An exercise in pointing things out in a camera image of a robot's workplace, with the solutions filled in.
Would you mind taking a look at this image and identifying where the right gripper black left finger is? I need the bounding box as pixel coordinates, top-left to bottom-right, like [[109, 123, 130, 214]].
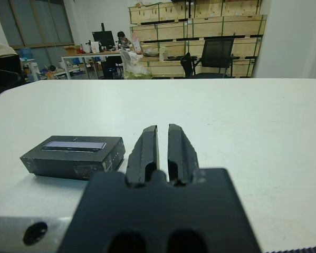
[[125, 124, 160, 189]]

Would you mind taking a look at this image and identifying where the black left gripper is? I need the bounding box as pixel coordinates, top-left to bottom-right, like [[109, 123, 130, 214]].
[[0, 67, 27, 100]]

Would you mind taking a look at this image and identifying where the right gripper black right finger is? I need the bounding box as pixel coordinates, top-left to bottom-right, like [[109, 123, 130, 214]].
[[167, 123, 200, 187]]

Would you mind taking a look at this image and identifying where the brown cardboard box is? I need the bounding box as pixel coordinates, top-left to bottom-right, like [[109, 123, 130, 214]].
[[63, 45, 82, 55]]

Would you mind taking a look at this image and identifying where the blue water jug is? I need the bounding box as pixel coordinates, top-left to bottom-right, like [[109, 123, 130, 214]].
[[16, 47, 35, 60]]

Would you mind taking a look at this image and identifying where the white office desk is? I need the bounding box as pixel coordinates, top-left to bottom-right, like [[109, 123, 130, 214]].
[[60, 51, 127, 80]]

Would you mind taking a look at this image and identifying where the crinkled plastic bag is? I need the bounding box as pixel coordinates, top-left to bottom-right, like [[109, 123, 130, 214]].
[[120, 49, 154, 80]]

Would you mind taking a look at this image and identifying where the small black chair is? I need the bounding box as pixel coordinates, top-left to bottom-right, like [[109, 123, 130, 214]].
[[102, 55, 125, 79]]

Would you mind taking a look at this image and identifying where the metal bowl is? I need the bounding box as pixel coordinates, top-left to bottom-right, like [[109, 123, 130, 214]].
[[142, 48, 161, 57]]

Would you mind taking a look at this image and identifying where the black computer monitor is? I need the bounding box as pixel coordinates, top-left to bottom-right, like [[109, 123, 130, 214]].
[[92, 30, 116, 50]]

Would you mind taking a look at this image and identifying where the black mesh office chair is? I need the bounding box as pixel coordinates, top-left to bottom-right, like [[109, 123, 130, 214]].
[[190, 36, 240, 79]]

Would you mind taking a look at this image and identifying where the pink white carton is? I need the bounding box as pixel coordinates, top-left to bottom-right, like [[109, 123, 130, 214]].
[[131, 32, 142, 52]]

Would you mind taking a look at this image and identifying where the seated dark-haired person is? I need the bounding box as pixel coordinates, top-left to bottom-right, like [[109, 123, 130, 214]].
[[116, 31, 133, 51]]

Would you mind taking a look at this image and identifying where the window with brown frame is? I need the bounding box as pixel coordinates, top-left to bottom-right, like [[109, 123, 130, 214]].
[[0, 0, 75, 50]]

